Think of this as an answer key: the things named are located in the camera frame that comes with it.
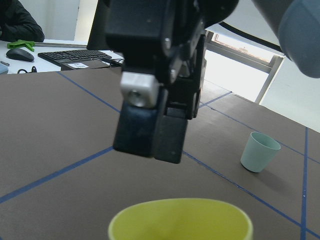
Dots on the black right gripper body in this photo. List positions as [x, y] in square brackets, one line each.
[163, 38]

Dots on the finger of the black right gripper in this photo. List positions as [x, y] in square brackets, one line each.
[172, 128]
[138, 118]

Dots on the yellow plastic cup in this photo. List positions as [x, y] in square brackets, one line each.
[181, 219]

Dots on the green plastic cup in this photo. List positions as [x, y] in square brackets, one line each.
[259, 151]

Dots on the black computer monitor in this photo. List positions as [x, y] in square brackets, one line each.
[97, 37]

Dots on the black box with label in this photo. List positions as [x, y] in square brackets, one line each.
[81, 65]

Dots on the black keyboard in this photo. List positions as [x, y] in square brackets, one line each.
[69, 56]

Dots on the black computer mouse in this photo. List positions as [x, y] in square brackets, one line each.
[20, 55]

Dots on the green plastic clamp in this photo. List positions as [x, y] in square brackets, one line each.
[20, 44]

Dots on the person in black jacket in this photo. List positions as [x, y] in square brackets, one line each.
[16, 23]

